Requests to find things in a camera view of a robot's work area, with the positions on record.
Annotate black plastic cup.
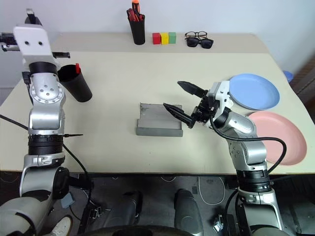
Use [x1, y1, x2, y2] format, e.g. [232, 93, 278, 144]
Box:
[58, 64, 93, 103]

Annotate black pen holder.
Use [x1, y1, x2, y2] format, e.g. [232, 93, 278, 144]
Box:
[128, 14, 146, 45]

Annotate red and black marker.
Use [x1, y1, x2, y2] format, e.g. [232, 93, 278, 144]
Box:
[126, 8, 138, 22]

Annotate black sunglasses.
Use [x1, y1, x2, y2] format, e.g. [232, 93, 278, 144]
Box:
[186, 37, 214, 49]

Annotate clear lens black glasses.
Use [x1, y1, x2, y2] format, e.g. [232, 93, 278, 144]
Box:
[184, 31, 209, 40]

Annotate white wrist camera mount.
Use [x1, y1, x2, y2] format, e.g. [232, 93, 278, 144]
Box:
[13, 25, 61, 72]
[208, 80, 234, 116]

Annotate thin black cable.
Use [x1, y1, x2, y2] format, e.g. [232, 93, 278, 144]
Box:
[0, 115, 29, 130]

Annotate white shoe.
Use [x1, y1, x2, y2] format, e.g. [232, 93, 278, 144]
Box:
[50, 215, 74, 236]

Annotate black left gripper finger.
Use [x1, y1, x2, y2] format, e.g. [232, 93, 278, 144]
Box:
[24, 8, 43, 27]

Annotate white floor cable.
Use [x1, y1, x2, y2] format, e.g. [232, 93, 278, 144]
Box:
[198, 176, 226, 205]

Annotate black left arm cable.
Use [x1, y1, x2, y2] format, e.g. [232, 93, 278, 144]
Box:
[63, 144, 94, 197]

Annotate pink plate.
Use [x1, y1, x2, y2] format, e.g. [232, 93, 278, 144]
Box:
[247, 112, 308, 166]

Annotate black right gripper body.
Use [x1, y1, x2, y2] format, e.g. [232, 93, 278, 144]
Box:
[189, 89, 222, 128]

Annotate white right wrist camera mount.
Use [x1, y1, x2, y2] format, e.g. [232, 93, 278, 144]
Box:
[208, 80, 234, 116]

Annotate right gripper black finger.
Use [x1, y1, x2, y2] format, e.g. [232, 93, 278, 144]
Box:
[177, 81, 209, 98]
[162, 103, 198, 129]

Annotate grey connector box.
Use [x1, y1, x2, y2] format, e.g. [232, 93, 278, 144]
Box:
[61, 193, 75, 209]

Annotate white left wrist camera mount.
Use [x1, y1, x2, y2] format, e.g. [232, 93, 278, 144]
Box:
[13, 25, 61, 72]

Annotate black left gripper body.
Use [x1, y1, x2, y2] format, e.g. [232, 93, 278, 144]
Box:
[0, 32, 71, 59]

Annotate dark rounded shape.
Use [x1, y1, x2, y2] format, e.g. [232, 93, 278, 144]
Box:
[174, 188, 205, 234]
[115, 190, 143, 226]

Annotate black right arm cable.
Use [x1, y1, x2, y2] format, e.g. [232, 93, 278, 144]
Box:
[209, 115, 288, 174]

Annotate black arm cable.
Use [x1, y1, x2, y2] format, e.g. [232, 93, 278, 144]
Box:
[63, 144, 94, 197]
[209, 115, 288, 174]

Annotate brown wooden furniture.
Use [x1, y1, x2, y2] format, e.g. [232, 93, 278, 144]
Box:
[292, 56, 315, 104]

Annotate blue plate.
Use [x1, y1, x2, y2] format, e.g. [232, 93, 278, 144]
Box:
[228, 73, 281, 111]

